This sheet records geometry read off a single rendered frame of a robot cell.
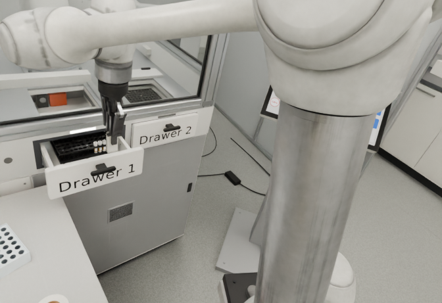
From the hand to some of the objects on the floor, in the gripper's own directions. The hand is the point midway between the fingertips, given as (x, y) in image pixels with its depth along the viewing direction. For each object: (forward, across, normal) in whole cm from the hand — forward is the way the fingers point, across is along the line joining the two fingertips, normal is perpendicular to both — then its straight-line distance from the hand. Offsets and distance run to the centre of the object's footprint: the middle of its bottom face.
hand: (112, 141), depth 89 cm
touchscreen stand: (+99, -12, -91) cm, 135 cm away
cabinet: (+99, +64, -2) cm, 118 cm away
